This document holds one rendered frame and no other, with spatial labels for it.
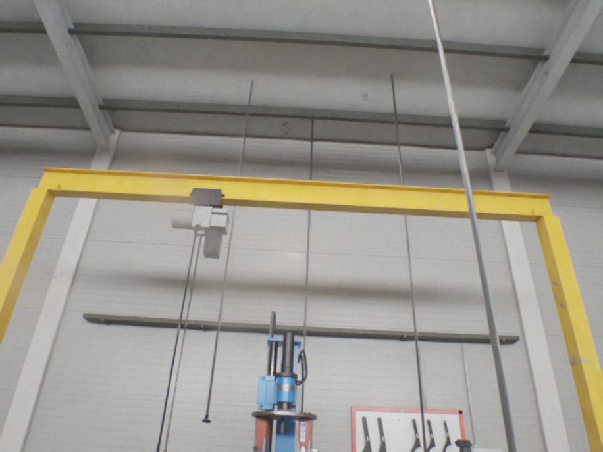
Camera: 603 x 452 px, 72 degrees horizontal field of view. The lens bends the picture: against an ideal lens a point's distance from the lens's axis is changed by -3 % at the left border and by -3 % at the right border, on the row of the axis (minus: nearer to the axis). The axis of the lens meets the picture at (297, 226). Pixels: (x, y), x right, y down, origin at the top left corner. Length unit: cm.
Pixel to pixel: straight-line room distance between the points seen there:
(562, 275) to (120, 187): 440
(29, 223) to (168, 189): 134
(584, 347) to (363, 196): 239
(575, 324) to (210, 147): 610
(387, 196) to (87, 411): 471
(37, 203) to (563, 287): 508
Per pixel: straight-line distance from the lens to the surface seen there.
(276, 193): 435
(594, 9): 683
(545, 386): 698
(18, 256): 461
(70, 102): 837
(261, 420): 403
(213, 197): 427
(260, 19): 669
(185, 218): 420
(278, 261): 659
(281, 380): 401
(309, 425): 393
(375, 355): 627
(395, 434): 615
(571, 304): 455
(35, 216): 477
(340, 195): 438
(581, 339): 448
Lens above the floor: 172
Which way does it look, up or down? 29 degrees up
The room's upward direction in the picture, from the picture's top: 3 degrees clockwise
